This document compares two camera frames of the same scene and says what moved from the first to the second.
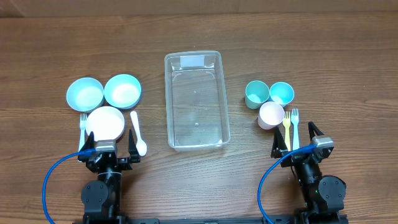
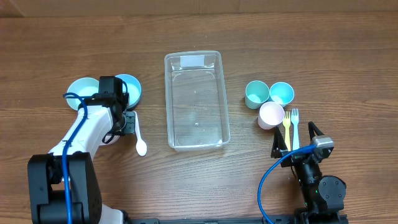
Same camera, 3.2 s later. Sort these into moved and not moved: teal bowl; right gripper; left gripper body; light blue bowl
Moved: left gripper body
Not moved: teal bowl; light blue bowl; right gripper
